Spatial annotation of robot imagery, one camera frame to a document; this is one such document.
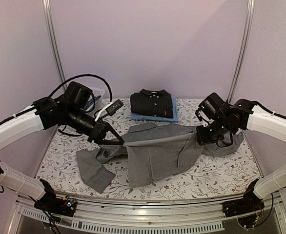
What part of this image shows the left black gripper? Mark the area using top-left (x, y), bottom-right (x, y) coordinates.
top-left (65, 105), bottom-right (124, 145)

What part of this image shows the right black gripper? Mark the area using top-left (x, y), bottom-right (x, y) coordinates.
top-left (196, 117), bottom-right (230, 145)

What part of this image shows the grey long sleeve shirt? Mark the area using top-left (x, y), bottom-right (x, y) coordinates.
top-left (76, 123), bottom-right (244, 194)

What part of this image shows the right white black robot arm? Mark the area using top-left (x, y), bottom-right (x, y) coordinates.
top-left (195, 93), bottom-right (286, 213)

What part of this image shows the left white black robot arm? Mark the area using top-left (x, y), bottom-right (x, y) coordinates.
top-left (0, 74), bottom-right (124, 212)

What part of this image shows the folded light blue shirt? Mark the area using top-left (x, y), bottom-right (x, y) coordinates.
top-left (130, 96), bottom-right (179, 123)

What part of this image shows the blue checked shirt in basket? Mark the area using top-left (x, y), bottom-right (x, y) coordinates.
top-left (85, 95), bottom-right (101, 111)

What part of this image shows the white plastic laundry basket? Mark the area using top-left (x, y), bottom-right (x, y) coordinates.
top-left (85, 87), bottom-right (105, 116)

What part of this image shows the floral patterned tablecloth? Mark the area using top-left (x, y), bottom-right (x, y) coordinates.
top-left (34, 97), bottom-right (264, 200)

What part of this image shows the folded black striped shirt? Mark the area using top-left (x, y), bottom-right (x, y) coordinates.
top-left (130, 89), bottom-right (174, 118)

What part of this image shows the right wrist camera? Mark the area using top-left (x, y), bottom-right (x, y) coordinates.
top-left (195, 108), bottom-right (209, 127)

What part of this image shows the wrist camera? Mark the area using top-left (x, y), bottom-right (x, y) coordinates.
top-left (95, 99), bottom-right (123, 121)
top-left (195, 108), bottom-right (209, 127)

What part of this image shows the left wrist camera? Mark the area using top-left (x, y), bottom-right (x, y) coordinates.
top-left (95, 99), bottom-right (123, 121)

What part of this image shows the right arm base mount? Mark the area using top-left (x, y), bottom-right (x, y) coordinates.
top-left (222, 179), bottom-right (265, 217)

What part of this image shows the aluminium front rail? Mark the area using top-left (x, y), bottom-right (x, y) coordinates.
top-left (7, 193), bottom-right (286, 234)

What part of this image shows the right aluminium frame post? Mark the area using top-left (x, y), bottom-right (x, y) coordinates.
top-left (226, 0), bottom-right (255, 103)

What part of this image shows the aluminium frame post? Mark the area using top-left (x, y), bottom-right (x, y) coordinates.
top-left (226, 0), bottom-right (255, 103)
top-left (42, 0), bottom-right (65, 82)

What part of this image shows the left aluminium frame post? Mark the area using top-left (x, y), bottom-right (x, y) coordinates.
top-left (42, 0), bottom-right (65, 82)

